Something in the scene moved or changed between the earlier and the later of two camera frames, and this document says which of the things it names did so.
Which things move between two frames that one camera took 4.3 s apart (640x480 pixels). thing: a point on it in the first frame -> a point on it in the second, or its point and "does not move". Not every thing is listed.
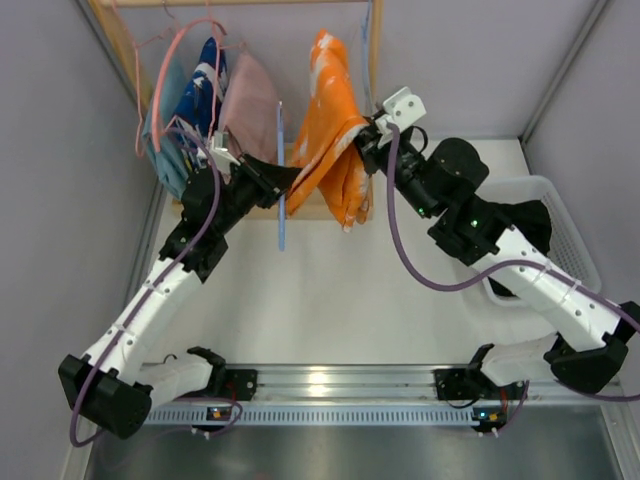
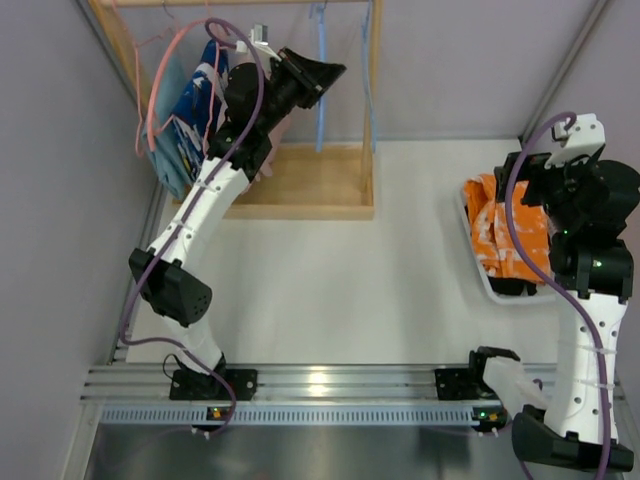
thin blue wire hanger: x=365 y=9 does not move
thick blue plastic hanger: x=281 y=176 -> x=319 y=9
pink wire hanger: x=137 y=48 does not move
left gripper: x=267 y=181 -> x=298 y=80
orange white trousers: x=331 y=123 -> x=488 y=216
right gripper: x=373 y=148 -> x=523 y=176
